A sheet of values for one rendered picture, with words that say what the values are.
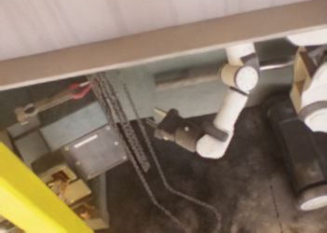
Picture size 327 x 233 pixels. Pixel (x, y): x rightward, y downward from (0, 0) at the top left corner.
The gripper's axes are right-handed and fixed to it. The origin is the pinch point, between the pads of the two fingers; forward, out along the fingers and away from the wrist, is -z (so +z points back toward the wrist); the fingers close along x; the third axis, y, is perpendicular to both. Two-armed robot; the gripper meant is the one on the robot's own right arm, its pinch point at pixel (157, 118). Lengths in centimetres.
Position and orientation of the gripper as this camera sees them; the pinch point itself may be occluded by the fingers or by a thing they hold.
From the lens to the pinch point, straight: 161.8
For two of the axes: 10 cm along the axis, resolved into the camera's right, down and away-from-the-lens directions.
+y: -1.8, -5.1, -8.4
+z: 7.9, 4.3, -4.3
